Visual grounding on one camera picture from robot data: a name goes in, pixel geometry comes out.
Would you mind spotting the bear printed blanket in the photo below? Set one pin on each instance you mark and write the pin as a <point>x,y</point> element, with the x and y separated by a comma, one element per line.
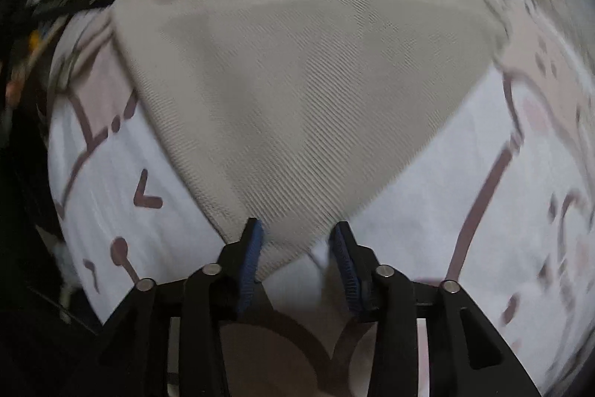
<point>139,155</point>

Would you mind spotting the beige knit shirt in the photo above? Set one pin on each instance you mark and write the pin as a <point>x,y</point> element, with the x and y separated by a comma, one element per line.
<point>302,99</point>

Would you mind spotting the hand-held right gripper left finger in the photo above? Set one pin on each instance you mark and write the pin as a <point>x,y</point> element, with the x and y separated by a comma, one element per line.
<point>251,257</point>

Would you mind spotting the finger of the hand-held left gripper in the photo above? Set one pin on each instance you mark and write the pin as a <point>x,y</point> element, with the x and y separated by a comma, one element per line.
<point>79,4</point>

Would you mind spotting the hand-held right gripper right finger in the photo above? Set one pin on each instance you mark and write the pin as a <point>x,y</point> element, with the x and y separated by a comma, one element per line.
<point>344,266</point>

